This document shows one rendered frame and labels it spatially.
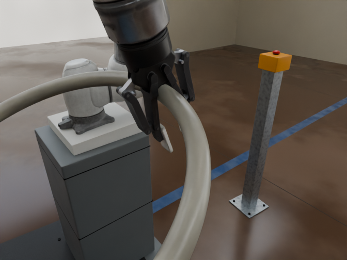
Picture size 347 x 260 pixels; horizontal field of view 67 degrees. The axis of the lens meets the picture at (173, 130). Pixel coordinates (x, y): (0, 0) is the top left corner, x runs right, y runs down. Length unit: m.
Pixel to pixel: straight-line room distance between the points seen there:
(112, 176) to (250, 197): 1.08
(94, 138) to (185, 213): 0.88
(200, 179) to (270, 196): 1.90
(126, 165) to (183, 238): 0.96
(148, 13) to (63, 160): 0.85
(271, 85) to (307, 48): 5.44
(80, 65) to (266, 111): 1.03
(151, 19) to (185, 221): 0.24
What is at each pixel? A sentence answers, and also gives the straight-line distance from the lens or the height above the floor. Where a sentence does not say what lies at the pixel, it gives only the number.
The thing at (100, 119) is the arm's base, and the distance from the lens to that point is 1.20.
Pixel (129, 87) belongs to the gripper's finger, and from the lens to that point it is 0.40.
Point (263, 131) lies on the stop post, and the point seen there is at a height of 0.63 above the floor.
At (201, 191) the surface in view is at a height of 1.20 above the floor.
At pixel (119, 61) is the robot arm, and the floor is 1.13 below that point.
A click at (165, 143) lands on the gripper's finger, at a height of 1.13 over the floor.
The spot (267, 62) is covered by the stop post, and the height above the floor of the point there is 1.04.
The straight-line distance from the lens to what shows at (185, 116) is 0.36.
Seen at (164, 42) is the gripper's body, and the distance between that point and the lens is 0.38.
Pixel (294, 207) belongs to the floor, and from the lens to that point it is 2.15.
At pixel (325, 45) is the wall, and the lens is 6.80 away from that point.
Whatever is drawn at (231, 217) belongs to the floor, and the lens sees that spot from 1.95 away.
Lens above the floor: 1.39
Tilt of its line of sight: 28 degrees down
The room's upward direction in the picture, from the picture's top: straight up
